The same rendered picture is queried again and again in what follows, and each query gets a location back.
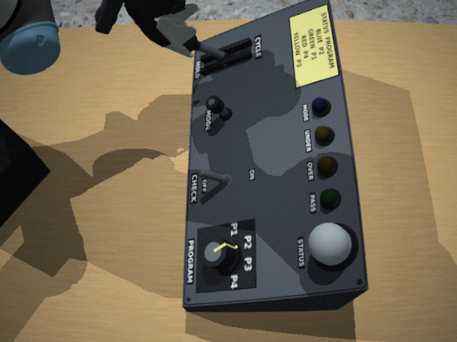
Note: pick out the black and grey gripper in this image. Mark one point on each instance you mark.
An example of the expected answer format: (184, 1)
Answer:
(165, 32)

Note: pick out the dark grey control console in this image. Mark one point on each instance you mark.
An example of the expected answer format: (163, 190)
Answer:
(256, 170)

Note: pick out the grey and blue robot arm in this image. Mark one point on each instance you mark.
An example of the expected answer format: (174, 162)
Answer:
(29, 41)

